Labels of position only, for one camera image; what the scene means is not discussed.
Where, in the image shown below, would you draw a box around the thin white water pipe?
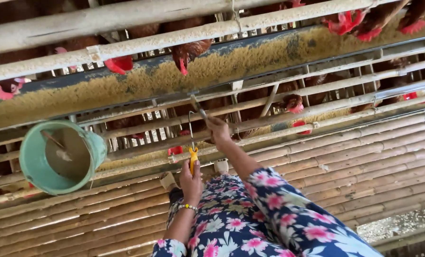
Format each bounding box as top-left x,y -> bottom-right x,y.
0,94 -> 425,165
102,57 -> 425,140

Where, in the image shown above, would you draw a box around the green plastic bucket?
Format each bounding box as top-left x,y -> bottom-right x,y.
19,119 -> 108,196

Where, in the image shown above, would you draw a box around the row of brown hens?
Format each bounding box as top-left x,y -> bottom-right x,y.
106,59 -> 425,145
0,0 -> 425,102

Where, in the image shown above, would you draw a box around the person's left hand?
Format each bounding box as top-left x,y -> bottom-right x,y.
179,160 -> 204,206

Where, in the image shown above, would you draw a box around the wooden stick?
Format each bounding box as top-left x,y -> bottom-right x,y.
41,130 -> 72,162

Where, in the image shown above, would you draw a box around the blue floral garment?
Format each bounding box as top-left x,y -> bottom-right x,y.
151,167 -> 385,257

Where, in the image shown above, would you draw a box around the person's right hand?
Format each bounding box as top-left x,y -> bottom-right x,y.
205,116 -> 232,150

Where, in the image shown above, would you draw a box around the thick white plastic pipe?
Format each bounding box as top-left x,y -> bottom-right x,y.
0,0 -> 402,84
0,0 -> 299,57

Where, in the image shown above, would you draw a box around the beige sandal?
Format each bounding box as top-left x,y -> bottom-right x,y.
213,159 -> 230,175
159,171 -> 179,191

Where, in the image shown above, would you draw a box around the yellow-handled metal roller frame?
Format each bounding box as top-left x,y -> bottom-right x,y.
188,110 -> 199,175

